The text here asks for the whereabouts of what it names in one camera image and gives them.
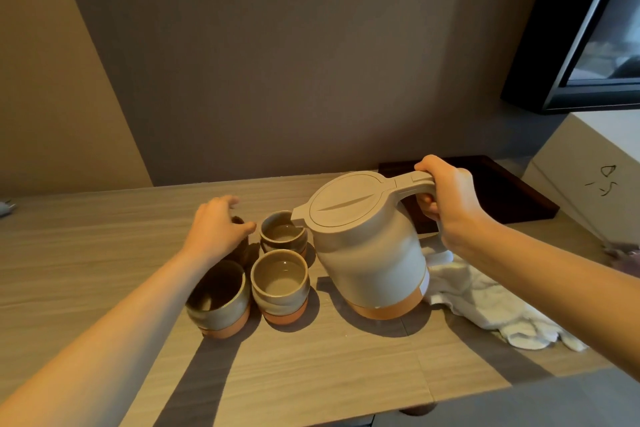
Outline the white box with scribble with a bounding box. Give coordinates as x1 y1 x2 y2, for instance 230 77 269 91
522 110 640 253

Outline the person's right forearm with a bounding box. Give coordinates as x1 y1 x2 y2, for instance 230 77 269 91
447 218 640 383

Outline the dark wooden tray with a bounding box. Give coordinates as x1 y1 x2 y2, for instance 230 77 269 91
378 155 560 238

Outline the purple grey fabric item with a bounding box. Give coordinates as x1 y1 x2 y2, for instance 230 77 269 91
602 240 640 278

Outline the person's left forearm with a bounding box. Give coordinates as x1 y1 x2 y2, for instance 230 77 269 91
0 248 203 427

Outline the white cloth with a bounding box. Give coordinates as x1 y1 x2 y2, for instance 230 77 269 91
421 236 589 353

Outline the person's left hand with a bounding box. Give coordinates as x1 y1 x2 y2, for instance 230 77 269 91
180 195 257 267

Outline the black television screen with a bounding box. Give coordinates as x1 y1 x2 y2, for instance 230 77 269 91
500 0 640 115

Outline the beige electric kettle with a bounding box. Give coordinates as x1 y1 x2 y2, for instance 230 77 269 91
291 171 439 321

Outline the brown ceramic cup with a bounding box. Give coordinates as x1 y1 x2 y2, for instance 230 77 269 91
222 216 259 270

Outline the grey and terracotta ceramic cup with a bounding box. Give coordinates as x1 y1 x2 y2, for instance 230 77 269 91
250 249 311 326
259 211 309 258
185 260 251 340

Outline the person's right hand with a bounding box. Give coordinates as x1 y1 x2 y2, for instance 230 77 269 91
414 155 494 258

